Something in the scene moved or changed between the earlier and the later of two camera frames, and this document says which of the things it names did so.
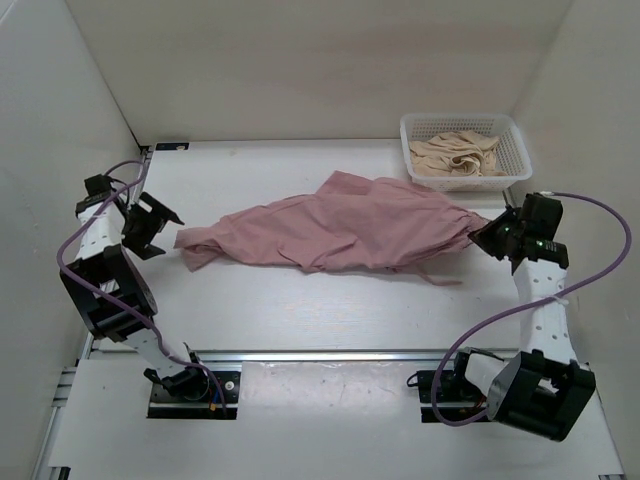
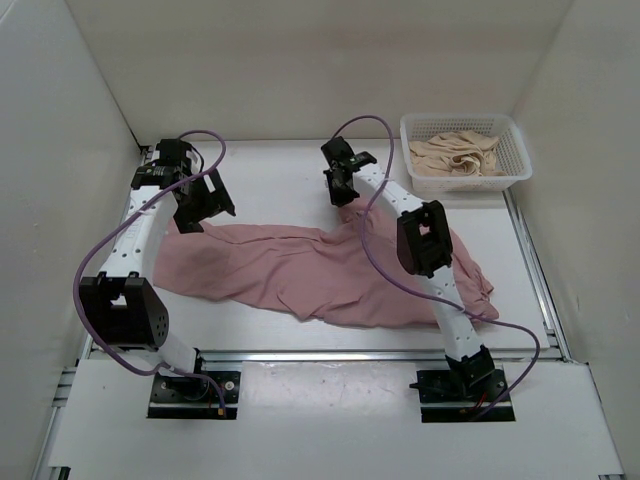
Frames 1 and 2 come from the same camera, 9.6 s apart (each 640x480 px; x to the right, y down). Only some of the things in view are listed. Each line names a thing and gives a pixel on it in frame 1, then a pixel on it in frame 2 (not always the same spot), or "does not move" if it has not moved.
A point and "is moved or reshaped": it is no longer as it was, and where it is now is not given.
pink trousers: (353, 223) is moved or reshaped
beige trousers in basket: (456, 154) does not move
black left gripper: (141, 244) → (215, 202)
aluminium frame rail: (85, 353) does not move
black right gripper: (483, 236) → (336, 198)
